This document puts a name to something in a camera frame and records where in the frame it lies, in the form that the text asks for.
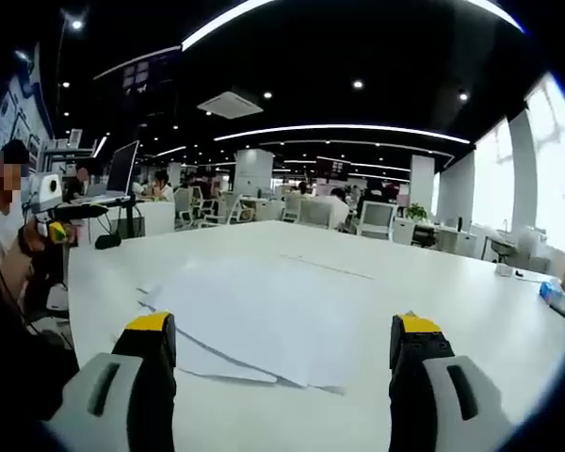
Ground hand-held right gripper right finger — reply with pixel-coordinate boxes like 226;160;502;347
388;310;522;452

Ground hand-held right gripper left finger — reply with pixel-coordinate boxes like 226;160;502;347
43;310;178;452

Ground white printing papers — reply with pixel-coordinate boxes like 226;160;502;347
136;263;359;396

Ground person's left hand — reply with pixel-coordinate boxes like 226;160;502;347
25;225;72;258

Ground white standing desk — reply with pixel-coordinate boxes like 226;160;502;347
51;192;140;239

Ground white storage shelf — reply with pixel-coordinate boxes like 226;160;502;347
41;126;100;181

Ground white desktop monitor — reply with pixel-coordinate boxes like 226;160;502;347
105;139;140;195

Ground blue tissue pack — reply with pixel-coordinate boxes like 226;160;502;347
539;278;565;303

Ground group of white office chairs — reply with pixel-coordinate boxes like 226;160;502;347
173;186;399;241

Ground ceiling air conditioner vent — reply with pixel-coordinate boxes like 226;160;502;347
196;89;265;119

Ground small hanging display screen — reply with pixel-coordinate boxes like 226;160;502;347
315;156;352;179

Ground long ceiling light strip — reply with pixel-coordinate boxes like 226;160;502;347
181;0;528;52
214;123;475;145

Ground large bright window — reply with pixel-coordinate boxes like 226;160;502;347
473;70;565;246

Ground blue white wall poster board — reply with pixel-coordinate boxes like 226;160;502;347
0;41;56;189

